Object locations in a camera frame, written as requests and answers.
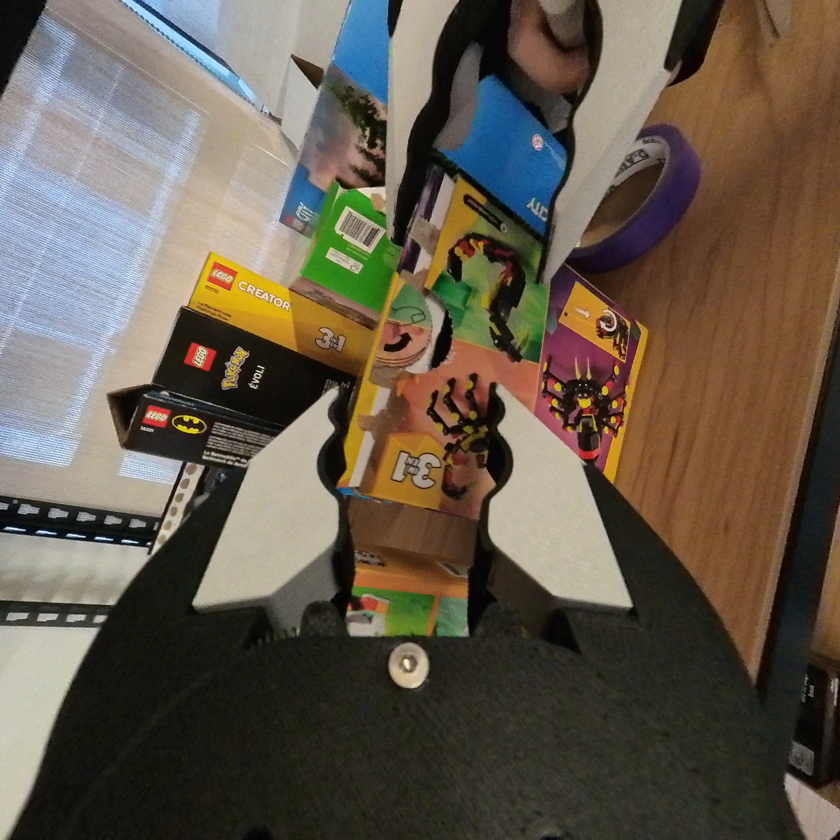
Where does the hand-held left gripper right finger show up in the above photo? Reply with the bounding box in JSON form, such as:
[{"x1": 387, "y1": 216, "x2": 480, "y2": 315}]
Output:
[{"x1": 479, "y1": 384, "x2": 636, "y2": 634}]

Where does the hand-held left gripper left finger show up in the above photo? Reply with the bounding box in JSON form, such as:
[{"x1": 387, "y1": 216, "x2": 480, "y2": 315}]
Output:
[{"x1": 192, "y1": 387, "x2": 355, "y2": 631}]

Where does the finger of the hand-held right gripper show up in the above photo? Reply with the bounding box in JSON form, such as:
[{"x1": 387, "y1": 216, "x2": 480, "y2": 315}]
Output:
[
  {"x1": 543, "y1": 0, "x2": 685, "y2": 284},
  {"x1": 387, "y1": 0, "x2": 501, "y2": 244}
]

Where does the purple masking tape roll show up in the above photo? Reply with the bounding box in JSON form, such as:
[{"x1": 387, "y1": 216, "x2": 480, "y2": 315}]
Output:
[{"x1": 570, "y1": 123, "x2": 703, "y2": 275}]

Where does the yellow unicorn toy box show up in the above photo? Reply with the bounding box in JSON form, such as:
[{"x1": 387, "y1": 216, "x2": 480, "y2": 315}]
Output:
[{"x1": 346, "y1": 548, "x2": 472, "y2": 639}]

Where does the spider toy box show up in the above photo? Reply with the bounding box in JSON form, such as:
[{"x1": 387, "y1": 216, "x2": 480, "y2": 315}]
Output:
[{"x1": 336, "y1": 169, "x2": 651, "y2": 522}]

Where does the person's right hand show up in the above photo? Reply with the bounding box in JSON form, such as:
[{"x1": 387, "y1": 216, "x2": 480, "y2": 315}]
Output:
[{"x1": 511, "y1": 2, "x2": 593, "y2": 97}]

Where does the black bat logo toy box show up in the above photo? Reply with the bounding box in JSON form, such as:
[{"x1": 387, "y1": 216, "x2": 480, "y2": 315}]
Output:
[{"x1": 107, "y1": 384, "x2": 290, "y2": 470}]

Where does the blue toy box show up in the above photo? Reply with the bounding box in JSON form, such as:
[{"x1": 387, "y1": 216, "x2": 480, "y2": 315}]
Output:
[{"x1": 279, "y1": 0, "x2": 571, "y2": 238}]

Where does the white cardboard box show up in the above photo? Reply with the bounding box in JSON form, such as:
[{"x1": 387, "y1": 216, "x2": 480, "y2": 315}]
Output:
[{"x1": 259, "y1": 0, "x2": 352, "y2": 155}]

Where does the black gold toy box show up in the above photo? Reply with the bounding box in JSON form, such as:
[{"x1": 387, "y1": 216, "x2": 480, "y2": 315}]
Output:
[{"x1": 152, "y1": 307, "x2": 361, "y2": 427}]

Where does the large green toy box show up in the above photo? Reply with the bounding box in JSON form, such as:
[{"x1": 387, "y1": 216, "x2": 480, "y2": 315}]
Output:
[{"x1": 290, "y1": 184, "x2": 406, "y2": 329}]

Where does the black metal shelf rack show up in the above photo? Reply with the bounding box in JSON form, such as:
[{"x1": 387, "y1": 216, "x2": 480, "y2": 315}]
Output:
[{"x1": 0, "y1": 0, "x2": 840, "y2": 716}]

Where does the yellow flamingo toy box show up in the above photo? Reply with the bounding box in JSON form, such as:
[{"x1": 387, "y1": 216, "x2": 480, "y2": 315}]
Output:
[{"x1": 189, "y1": 251, "x2": 382, "y2": 378}]

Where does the black labelled box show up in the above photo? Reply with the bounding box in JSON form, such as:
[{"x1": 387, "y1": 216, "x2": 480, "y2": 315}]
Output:
[{"x1": 786, "y1": 659, "x2": 840, "y2": 788}]

